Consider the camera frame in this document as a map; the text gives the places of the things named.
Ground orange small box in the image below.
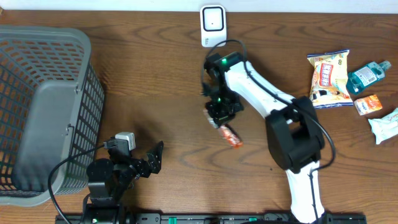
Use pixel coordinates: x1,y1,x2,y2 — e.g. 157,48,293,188
354,95,382,116

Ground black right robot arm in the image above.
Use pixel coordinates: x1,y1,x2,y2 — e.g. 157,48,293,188
202,52,326,223

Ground yellow wet wipes bag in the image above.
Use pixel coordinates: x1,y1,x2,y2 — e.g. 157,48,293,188
307,49,354,109

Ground red brown snack bar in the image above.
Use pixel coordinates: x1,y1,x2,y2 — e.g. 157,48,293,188
203,109,243,149

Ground blue mouthwash bottle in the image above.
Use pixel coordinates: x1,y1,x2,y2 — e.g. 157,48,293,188
346,60,391,95

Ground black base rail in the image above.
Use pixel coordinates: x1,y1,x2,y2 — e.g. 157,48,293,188
55,212,368,224

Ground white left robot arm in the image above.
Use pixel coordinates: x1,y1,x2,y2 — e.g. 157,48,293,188
80,138,164,224

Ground grey plastic basket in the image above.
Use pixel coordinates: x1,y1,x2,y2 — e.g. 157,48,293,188
1,25,104,207

